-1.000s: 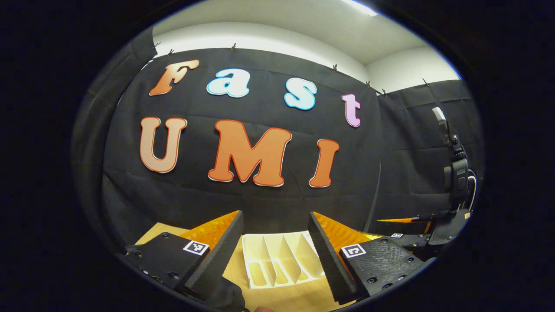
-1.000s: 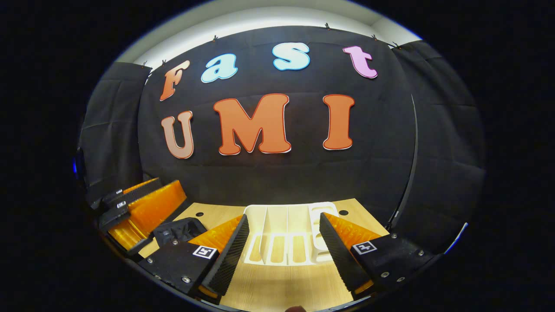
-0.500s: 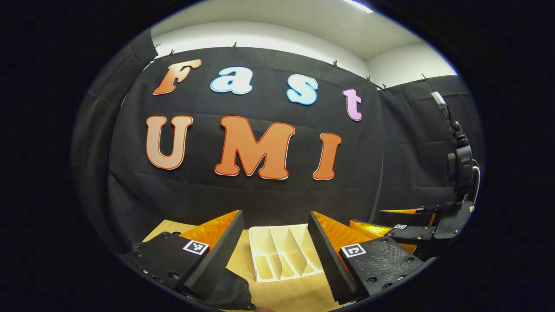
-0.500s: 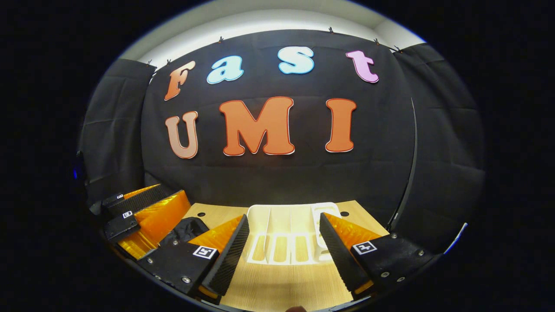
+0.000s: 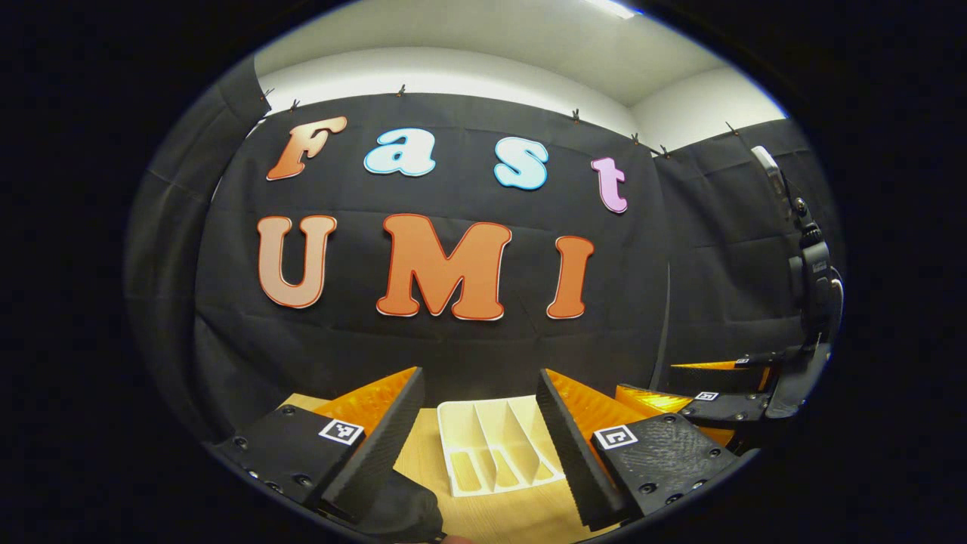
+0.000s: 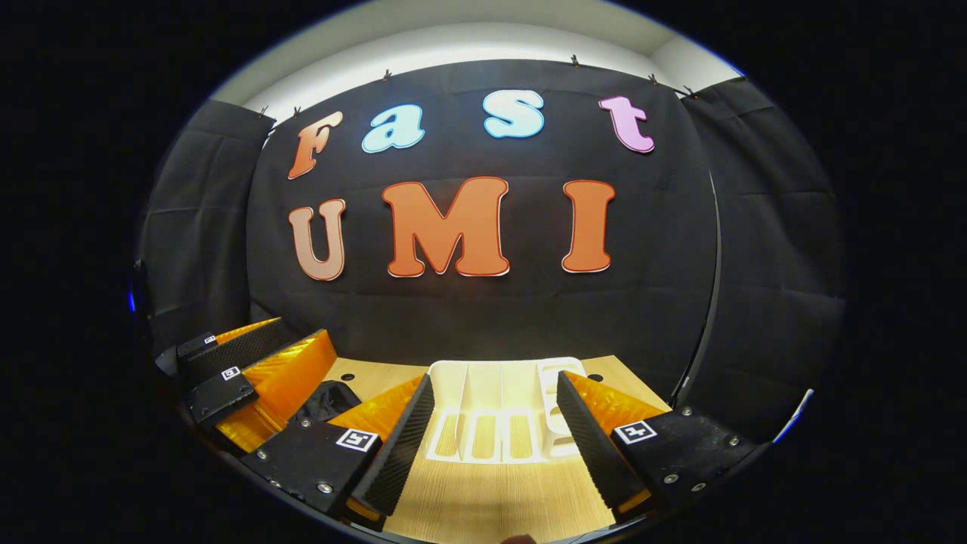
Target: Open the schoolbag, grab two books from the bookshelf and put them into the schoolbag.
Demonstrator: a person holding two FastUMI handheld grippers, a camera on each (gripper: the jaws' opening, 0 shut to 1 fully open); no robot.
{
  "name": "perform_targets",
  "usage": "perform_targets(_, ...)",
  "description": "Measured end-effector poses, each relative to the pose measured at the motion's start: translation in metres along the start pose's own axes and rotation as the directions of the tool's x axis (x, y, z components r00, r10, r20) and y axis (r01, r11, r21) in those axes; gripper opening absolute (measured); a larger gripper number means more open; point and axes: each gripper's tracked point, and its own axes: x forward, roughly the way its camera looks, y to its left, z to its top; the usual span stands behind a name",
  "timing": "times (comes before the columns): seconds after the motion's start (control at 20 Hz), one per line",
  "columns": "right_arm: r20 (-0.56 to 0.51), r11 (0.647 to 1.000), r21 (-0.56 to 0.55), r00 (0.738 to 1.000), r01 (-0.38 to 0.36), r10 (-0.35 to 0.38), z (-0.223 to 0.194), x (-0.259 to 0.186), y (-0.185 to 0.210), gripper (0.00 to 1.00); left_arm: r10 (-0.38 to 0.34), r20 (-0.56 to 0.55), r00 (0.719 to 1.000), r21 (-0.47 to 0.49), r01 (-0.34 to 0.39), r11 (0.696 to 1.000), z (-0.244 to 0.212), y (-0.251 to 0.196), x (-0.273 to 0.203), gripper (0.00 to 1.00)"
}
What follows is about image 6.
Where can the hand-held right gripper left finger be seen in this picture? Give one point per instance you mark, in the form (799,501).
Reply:
(404,446)

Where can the white bookshelf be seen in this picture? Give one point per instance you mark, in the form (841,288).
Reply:
(491,393)

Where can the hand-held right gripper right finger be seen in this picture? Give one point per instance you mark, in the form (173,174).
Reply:
(593,453)

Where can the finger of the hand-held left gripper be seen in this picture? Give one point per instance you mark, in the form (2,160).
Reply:
(279,385)
(234,351)

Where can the black schoolbag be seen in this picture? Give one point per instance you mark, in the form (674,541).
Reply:
(332,400)

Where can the black backdrop cloth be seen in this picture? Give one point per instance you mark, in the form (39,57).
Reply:
(657,302)

